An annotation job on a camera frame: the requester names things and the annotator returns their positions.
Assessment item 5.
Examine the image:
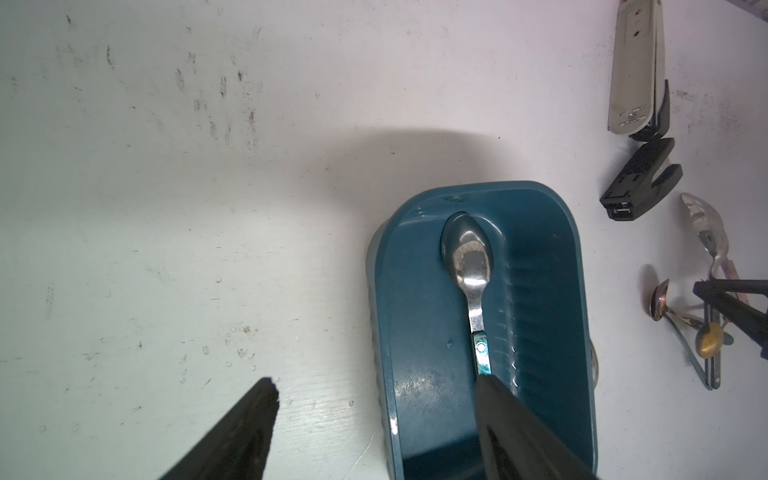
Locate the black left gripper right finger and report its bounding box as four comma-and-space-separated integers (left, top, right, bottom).
475, 375, 596, 479

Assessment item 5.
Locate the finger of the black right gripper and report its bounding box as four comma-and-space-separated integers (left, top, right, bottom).
693, 279, 767, 359

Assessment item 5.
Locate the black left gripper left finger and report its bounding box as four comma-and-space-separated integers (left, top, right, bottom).
163, 377, 279, 479

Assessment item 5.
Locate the silver spoon pink handle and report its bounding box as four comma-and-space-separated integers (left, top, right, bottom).
680, 193, 740, 280

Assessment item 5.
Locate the silver spoon teal handle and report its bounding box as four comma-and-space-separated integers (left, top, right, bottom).
440, 212, 493, 375

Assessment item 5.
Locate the iridescent rainbow spoon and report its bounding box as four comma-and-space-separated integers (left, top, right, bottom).
649, 280, 716, 390

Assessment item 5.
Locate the teal plastic storage box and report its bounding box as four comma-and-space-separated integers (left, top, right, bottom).
366, 181, 598, 479

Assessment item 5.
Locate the black stapler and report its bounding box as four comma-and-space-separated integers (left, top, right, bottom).
600, 138, 683, 221

